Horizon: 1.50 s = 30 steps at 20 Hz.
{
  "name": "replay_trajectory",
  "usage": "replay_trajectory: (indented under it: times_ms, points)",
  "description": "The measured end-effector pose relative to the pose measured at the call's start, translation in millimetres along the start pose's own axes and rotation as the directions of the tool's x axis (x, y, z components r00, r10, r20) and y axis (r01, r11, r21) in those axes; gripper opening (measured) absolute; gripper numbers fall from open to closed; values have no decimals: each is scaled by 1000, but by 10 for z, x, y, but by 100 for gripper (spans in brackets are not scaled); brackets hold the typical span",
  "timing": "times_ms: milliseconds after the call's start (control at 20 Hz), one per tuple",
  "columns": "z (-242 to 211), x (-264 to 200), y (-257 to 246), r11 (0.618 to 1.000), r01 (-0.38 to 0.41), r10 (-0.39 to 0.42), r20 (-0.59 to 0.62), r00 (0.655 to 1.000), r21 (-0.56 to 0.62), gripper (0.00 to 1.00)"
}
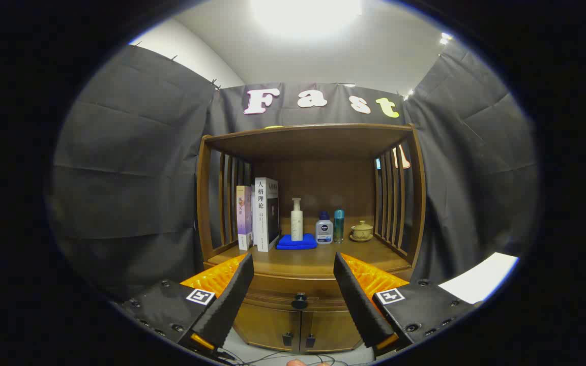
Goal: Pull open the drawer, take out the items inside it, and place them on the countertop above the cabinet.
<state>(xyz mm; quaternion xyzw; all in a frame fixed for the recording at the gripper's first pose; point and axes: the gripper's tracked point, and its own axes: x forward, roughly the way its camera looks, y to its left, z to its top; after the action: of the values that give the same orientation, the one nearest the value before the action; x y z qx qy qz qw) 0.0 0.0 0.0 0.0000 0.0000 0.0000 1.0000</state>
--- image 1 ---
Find thick white book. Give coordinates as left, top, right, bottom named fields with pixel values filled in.
left=252, top=177, right=280, bottom=253

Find purple white book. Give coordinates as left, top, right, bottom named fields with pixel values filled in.
left=236, top=185, right=254, bottom=251

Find brown wooden cabinet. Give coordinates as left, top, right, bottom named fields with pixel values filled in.
left=196, top=123, right=427, bottom=354

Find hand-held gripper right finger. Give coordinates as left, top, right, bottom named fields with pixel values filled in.
left=333, top=252, right=482, bottom=356

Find beige lidded teacup with saucer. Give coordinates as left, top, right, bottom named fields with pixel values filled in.
left=350, top=220, right=374, bottom=242

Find wooden cabinet door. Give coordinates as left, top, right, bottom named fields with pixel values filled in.
left=232, top=302, right=301, bottom=353
left=301, top=305, right=365, bottom=353

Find white bottle with blue cap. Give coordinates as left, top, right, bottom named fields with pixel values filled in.
left=316, top=211, right=334, bottom=245

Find black backdrop cloth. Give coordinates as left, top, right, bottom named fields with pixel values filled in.
left=51, top=41, right=538, bottom=300

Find brown wooden drawer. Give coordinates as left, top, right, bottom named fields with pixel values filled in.
left=242, top=274, right=357, bottom=310

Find folded blue cloth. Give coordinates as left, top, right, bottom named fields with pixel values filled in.
left=276, top=233, right=318, bottom=250

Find white panel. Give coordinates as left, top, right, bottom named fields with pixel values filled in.
left=438, top=252, right=519, bottom=304

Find brown wooden countertop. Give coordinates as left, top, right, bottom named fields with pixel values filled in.
left=207, top=216, right=412, bottom=279

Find black cables under cabinet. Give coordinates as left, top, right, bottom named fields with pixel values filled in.
left=217, top=348, right=349, bottom=366

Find white pump bottle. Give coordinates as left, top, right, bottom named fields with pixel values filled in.
left=291, top=198, right=304, bottom=241

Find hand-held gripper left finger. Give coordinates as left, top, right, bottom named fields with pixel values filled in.
left=120, top=253, right=254, bottom=356

